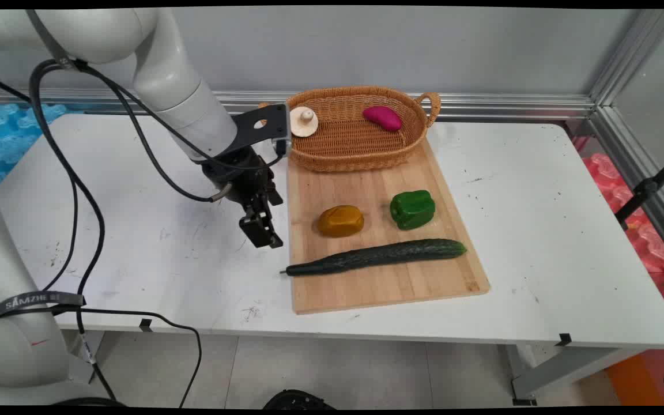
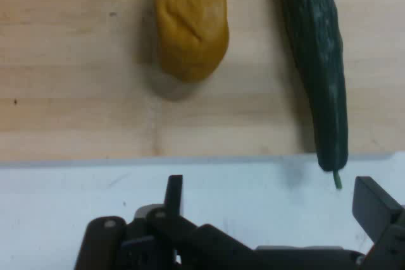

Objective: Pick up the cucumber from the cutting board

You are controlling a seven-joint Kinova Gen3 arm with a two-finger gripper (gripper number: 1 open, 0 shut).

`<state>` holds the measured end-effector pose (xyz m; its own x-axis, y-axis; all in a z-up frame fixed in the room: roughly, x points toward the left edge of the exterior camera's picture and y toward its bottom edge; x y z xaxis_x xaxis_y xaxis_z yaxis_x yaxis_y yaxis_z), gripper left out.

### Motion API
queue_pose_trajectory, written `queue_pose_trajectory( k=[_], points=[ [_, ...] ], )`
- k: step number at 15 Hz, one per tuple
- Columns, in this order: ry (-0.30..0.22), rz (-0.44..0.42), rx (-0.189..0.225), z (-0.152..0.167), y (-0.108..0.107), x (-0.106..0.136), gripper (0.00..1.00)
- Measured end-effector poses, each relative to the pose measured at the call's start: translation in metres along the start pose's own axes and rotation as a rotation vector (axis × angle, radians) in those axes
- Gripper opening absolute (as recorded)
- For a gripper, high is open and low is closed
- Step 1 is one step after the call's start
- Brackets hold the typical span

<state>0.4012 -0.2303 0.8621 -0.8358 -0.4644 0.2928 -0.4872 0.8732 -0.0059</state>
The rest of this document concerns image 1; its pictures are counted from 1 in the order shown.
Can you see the white toy mushroom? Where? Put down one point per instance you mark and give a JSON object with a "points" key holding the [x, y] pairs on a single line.
{"points": [[304, 121]]}

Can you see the brown toy potato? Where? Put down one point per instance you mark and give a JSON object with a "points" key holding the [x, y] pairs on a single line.
{"points": [[340, 221]]}

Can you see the black round object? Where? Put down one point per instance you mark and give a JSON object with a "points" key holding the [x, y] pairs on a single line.
{"points": [[299, 400]]}

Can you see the blue foam mat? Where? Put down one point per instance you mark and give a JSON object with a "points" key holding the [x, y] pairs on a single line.
{"points": [[12, 135]]}

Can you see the grey table leg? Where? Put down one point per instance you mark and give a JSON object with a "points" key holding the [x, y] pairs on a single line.
{"points": [[562, 369]]}

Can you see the magenta toy sweet potato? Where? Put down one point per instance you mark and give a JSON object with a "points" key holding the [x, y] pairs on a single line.
{"points": [[383, 117]]}

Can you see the black tripod stand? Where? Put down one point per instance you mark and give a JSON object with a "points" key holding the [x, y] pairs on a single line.
{"points": [[649, 187]]}

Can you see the wooden cutting board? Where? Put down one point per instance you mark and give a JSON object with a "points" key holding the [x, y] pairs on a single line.
{"points": [[378, 230]]}

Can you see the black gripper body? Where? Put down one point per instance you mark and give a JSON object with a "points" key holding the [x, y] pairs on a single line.
{"points": [[238, 176]]}

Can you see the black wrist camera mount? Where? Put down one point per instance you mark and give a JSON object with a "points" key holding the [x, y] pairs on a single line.
{"points": [[263, 127]]}

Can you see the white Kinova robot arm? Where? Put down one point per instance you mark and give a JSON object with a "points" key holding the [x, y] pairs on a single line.
{"points": [[165, 69]]}

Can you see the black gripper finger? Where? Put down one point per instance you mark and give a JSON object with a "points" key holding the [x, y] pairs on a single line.
{"points": [[251, 230], [268, 222]]}

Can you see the green toy bell pepper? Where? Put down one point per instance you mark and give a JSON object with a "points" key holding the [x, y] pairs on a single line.
{"points": [[412, 209]]}

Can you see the woven wicker basket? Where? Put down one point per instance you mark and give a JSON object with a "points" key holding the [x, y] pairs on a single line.
{"points": [[355, 135]]}

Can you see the red foam mat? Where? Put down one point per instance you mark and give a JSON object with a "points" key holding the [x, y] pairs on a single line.
{"points": [[634, 225]]}

